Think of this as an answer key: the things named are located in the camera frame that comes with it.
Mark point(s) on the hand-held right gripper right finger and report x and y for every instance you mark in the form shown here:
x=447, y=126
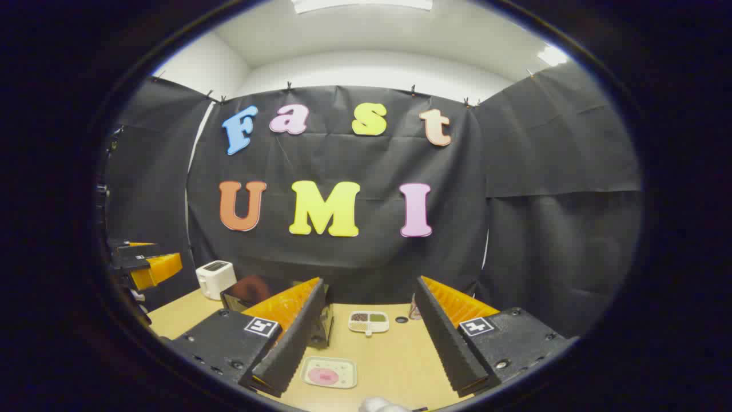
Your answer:
x=446, y=337

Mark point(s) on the white toaster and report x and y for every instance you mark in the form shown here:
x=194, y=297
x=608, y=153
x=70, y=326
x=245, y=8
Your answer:
x=214, y=279

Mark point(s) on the cream square plate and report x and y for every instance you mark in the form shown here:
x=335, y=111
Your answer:
x=343, y=366

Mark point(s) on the ceiling light panel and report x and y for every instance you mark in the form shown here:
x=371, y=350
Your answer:
x=360, y=4
x=552, y=56

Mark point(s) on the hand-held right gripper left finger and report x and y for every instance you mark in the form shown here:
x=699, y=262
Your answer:
x=297, y=337

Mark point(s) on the black electric oven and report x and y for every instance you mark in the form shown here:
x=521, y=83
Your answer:
x=237, y=297

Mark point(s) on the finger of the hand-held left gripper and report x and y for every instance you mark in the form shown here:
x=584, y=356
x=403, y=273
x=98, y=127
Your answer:
x=147, y=250
x=154, y=270

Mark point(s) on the pink round ham slice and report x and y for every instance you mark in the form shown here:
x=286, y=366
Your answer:
x=322, y=376

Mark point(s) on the black backdrop cloth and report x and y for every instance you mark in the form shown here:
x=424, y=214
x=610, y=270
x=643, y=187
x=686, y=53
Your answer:
x=543, y=229

